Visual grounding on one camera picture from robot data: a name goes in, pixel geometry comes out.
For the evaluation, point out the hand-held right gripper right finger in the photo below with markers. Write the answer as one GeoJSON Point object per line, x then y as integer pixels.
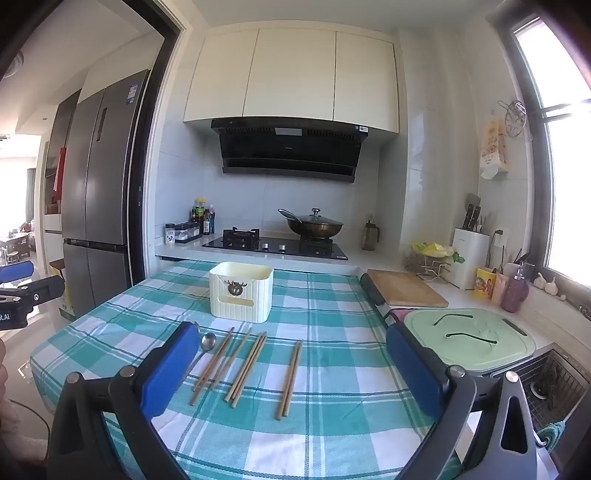
{"type": "Point", "coordinates": [413, 369]}

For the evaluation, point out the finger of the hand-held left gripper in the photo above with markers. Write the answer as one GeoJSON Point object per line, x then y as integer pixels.
{"type": "Point", "coordinates": [41, 290]}
{"type": "Point", "coordinates": [16, 272]}

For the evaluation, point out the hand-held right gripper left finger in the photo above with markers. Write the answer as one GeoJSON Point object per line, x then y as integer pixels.
{"type": "Point", "coordinates": [171, 364]}

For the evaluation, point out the metal spoon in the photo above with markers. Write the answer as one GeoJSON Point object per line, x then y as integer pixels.
{"type": "Point", "coordinates": [207, 344]}

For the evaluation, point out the bunch of wooden chopsticks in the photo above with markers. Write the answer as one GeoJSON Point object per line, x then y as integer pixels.
{"type": "Point", "coordinates": [244, 364]}

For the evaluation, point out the cream ribbed utensil holder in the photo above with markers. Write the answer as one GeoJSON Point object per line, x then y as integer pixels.
{"type": "Point", "coordinates": [240, 295]}

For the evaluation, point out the cardboard box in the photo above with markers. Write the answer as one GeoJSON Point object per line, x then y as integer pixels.
{"type": "Point", "coordinates": [64, 290]}

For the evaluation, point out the pink cloth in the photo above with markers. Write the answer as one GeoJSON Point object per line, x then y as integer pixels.
{"type": "Point", "coordinates": [396, 317]}

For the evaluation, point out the green plastic lid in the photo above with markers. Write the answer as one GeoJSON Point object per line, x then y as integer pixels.
{"type": "Point", "coordinates": [466, 339]}

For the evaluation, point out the wooden cutting board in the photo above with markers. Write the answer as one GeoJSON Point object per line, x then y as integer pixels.
{"type": "Point", "coordinates": [406, 288]}

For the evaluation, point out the teal checked tablecloth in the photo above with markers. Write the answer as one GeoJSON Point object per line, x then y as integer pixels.
{"type": "Point", "coordinates": [323, 323]}

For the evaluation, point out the red hanging cloth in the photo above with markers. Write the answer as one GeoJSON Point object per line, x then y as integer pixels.
{"type": "Point", "coordinates": [58, 175]}

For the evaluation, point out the grey refrigerator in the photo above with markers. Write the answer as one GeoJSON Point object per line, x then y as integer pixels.
{"type": "Point", "coordinates": [99, 198]}

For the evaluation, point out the yellow printed cup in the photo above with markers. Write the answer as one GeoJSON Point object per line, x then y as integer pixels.
{"type": "Point", "coordinates": [485, 280]}

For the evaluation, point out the pink cup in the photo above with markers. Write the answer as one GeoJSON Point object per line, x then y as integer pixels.
{"type": "Point", "coordinates": [498, 288]}

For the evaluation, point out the basket with yellow bags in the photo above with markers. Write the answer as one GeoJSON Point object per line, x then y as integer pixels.
{"type": "Point", "coordinates": [434, 250]}

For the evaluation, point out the white knife block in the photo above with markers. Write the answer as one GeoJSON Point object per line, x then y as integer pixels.
{"type": "Point", "coordinates": [468, 258]}

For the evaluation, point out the purple soap bottle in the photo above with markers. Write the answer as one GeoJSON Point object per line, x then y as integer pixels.
{"type": "Point", "coordinates": [513, 293]}

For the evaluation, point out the white label spice jar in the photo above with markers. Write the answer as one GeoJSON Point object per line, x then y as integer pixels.
{"type": "Point", "coordinates": [171, 234]}

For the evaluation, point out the rack of dark spice jars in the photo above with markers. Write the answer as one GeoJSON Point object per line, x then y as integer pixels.
{"type": "Point", "coordinates": [188, 232]}

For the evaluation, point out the dark glass pitcher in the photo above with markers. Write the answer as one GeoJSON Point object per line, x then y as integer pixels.
{"type": "Point", "coordinates": [369, 236]}

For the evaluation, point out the steel sink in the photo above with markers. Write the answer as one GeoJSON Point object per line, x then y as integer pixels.
{"type": "Point", "coordinates": [554, 383]}

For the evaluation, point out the small dark sauce bottle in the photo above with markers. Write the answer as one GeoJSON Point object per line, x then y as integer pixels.
{"type": "Point", "coordinates": [206, 224]}

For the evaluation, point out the blue label sauce bottle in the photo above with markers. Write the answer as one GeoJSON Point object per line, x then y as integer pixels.
{"type": "Point", "coordinates": [212, 220]}

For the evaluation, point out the yellow cap sauce bottle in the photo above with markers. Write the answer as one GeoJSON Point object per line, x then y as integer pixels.
{"type": "Point", "coordinates": [199, 214]}

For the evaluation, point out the teal towel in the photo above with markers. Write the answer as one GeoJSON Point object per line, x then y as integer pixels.
{"type": "Point", "coordinates": [551, 434]}

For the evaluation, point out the garlic bulb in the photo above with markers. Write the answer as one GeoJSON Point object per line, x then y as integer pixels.
{"type": "Point", "coordinates": [540, 280]}
{"type": "Point", "coordinates": [551, 286]}

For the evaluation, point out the black gas stove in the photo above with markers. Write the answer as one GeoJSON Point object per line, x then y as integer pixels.
{"type": "Point", "coordinates": [277, 244]}

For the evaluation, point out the dark wok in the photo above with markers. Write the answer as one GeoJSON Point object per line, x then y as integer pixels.
{"type": "Point", "coordinates": [314, 227]}

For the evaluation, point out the glass wok lid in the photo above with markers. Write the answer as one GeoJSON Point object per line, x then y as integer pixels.
{"type": "Point", "coordinates": [315, 217]}

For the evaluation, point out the hanging printed bag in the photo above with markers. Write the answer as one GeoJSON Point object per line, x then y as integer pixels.
{"type": "Point", "coordinates": [494, 147]}

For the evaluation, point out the window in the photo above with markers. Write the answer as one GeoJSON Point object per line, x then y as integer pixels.
{"type": "Point", "coordinates": [568, 184]}

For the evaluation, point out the black range hood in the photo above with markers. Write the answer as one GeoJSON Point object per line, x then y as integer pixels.
{"type": "Point", "coordinates": [286, 150]}

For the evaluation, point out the wall socket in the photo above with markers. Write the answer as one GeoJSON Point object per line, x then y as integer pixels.
{"type": "Point", "coordinates": [499, 237]}

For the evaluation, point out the black door frame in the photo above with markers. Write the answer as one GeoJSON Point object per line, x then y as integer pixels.
{"type": "Point", "coordinates": [147, 161]}

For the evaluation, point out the white wall cabinet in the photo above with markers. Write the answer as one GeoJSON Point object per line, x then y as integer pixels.
{"type": "Point", "coordinates": [295, 76]}

